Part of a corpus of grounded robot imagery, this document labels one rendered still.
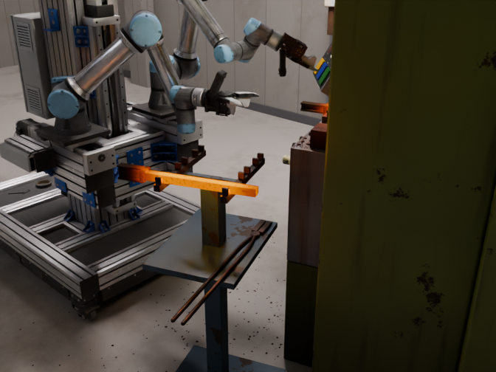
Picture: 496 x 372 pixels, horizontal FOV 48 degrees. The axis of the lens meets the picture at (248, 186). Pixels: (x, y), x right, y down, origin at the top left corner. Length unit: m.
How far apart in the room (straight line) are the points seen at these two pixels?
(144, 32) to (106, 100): 0.53
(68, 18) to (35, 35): 0.26
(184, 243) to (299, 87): 3.44
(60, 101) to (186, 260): 0.85
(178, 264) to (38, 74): 1.39
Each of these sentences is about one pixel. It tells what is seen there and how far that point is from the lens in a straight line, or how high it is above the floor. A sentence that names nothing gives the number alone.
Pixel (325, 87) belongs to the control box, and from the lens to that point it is 2.41.
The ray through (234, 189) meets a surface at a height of 0.93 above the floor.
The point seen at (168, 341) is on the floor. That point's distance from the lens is 2.45.
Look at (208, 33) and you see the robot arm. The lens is 2.38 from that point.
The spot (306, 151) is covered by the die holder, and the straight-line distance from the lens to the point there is 1.85.
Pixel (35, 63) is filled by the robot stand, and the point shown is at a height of 1.03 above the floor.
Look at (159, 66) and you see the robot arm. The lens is 2.33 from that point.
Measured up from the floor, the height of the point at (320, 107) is 1.00.
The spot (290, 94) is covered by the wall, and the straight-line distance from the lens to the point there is 5.16.
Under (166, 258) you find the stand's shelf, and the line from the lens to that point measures 1.73.
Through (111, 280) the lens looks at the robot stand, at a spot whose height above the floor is 0.15.
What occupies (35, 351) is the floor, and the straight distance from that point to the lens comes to 2.54.
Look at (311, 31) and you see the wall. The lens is 4.92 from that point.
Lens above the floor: 1.57
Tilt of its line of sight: 24 degrees down
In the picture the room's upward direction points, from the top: straight up
